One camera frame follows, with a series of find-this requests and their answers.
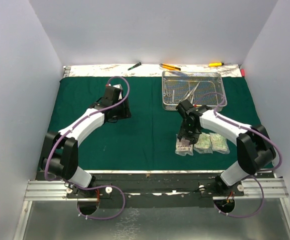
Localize pink packet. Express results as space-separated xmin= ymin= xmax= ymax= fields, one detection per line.
xmin=175 ymin=135 xmax=194 ymax=157

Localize green gauze packet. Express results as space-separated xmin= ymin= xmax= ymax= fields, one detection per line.
xmin=209 ymin=132 xmax=230 ymax=154
xmin=193 ymin=132 xmax=213 ymax=154

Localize metal mesh instrument tray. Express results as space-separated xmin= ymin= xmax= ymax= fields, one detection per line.
xmin=162 ymin=71 xmax=227 ymax=111

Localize dark green surgical drape cloth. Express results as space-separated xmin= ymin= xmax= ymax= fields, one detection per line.
xmin=36 ymin=74 xmax=273 ymax=172

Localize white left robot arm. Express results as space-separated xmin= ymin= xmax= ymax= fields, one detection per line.
xmin=39 ymin=83 xmax=132 ymax=198

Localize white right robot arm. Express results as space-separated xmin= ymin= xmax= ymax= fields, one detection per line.
xmin=176 ymin=99 xmax=276 ymax=196

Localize steel tweezers in tray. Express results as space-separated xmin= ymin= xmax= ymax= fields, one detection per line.
xmin=183 ymin=88 xmax=196 ymax=103

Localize steel forceps in tray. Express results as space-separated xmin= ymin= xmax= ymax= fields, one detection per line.
xmin=184 ymin=82 xmax=200 ymax=100

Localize green black screwdriver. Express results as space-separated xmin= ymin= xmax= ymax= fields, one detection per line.
xmin=127 ymin=62 xmax=142 ymax=71

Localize steel scissors in tray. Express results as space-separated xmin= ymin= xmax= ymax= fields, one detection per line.
xmin=164 ymin=83 xmax=175 ymax=104

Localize red object at table edge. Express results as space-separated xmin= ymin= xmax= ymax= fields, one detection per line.
xmin=240 ymin=69 xmax=245 ymax=77

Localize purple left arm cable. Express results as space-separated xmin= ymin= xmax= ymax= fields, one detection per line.
xmin=44 ymin=75 xmax=126 ymax=221

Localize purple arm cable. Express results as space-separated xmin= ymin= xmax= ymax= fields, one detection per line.
xmin=44 ymin=75 xmax=126 ymax=221
xmin=194 ymin=92 xmax=283 ymax=219

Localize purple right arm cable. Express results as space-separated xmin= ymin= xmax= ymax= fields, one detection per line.
xmin=194 ymin=92 xmax=283 ymax=219

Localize yellow handled screwdriver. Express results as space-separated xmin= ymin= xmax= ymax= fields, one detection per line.
xmin=208 ymin=62 xmax=224 ymax=68

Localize aluminium front rail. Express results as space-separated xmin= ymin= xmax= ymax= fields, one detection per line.
xmin=24 ymin=178 xmax=289 ymax=202

